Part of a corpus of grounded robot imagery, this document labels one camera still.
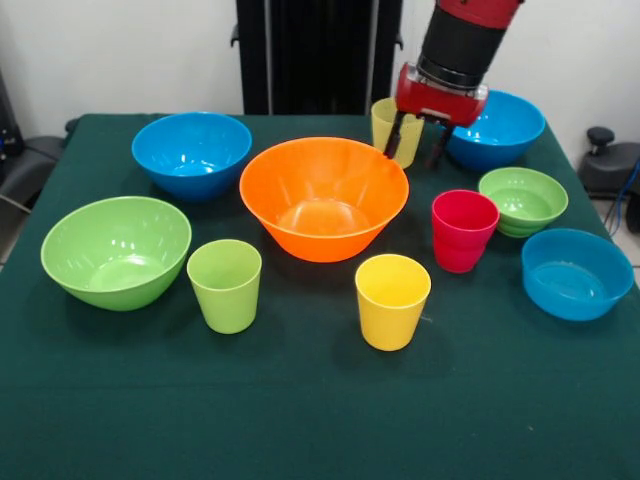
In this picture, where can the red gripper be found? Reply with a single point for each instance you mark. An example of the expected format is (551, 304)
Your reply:
(435, 102)

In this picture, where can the large orange bowl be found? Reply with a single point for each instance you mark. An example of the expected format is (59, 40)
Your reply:
(320, 235)

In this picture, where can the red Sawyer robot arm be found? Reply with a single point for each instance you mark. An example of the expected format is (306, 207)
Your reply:
(465, 45)

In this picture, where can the pale translucent yellow cup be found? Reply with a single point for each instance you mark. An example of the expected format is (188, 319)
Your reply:
(412, 140)

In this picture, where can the large blue bowl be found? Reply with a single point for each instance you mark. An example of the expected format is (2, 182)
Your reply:
(505, 135)
(190, 165)

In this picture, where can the red cup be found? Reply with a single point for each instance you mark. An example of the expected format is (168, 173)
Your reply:
(460, 245)

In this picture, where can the small green bowl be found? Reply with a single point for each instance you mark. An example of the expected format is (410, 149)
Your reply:
(525, 200)

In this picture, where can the black knobbed equipment base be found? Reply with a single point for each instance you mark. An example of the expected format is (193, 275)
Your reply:
(610, 165)

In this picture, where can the small blue bowl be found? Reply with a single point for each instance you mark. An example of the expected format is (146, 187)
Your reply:
(575, 285)

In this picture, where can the green cup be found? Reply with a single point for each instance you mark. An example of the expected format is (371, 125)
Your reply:
(225, 305)

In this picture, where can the dark green table cloth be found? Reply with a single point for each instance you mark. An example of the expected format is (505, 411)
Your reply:
(300, 400)

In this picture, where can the large green bowl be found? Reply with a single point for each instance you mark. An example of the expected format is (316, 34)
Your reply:
(115, 260)

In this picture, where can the black chair base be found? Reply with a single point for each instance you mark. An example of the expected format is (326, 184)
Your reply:
(30, 165)

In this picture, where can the black equipment case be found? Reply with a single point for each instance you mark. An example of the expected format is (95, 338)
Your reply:
(9, 120)

